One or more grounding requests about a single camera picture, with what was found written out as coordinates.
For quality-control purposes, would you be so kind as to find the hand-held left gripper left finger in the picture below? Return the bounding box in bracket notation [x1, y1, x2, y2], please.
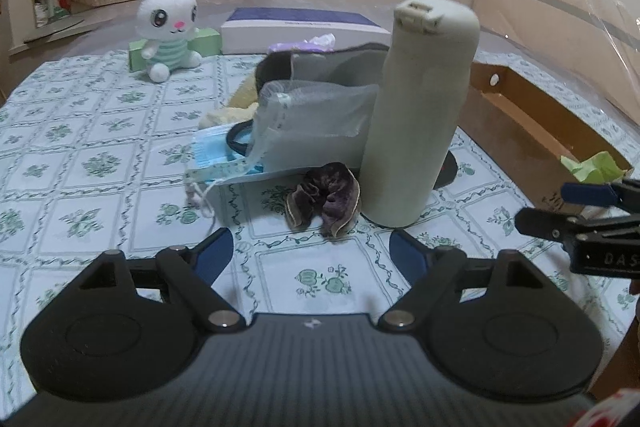
[82, 227, 247, 333]

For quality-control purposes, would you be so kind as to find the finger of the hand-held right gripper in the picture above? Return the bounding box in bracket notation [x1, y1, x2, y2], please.
[560, 177, 640, 210]
[515, 206, 640, 242]

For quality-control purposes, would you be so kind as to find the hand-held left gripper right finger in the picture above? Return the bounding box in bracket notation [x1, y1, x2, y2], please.
[376, 228, 566, 333]

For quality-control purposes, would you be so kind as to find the dark purple scrunchie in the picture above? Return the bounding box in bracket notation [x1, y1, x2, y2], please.
[285, 162, 361, 238]

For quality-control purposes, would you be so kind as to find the cardboard box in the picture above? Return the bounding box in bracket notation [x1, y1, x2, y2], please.
[450, 59, 636, 228]

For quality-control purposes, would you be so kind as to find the light green cloth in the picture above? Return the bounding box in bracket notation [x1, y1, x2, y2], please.
[560, 150, 633, 182]

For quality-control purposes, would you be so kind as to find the dark cloth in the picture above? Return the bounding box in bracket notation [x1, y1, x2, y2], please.
[435, 150, 458, 190]

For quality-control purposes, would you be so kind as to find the blue face mask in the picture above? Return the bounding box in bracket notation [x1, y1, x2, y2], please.
[182, 124, 266, 215]

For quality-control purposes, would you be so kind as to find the black hair band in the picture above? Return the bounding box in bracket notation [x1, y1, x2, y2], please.
[226, 119, 261, 158]

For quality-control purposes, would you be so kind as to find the pale yellow plush toy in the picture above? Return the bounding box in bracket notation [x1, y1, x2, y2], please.
[199, 77, 261, 130]

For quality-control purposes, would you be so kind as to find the beige insulated bottle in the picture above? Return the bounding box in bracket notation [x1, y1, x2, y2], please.
[360, 0, 481, 228]

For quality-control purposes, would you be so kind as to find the red white patterned cloth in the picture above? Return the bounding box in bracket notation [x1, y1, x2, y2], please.
[590, 389, 640, 427]

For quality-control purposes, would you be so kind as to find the clear plastic bag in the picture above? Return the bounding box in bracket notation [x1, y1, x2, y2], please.
[247, 79, 381, 172]

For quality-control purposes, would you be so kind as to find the green floral printed bedsheet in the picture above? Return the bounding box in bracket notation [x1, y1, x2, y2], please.
[0, 49, 640, 408]

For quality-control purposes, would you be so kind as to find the grey fabric pouch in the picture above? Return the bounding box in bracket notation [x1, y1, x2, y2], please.
[255, 42, 391, 102]

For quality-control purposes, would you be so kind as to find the green box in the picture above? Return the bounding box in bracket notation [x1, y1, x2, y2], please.
[129, 28, 222, 72]

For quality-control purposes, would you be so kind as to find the purple tissue pack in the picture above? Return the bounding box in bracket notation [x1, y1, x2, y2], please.
[267, 33, 337, 54]

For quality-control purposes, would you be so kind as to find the blue and white flat box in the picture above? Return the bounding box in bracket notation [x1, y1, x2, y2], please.
[220, 7, 391, 56]

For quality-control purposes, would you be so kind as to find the white bunny plush toy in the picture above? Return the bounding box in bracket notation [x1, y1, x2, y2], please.
[131, 0, 203, 82]

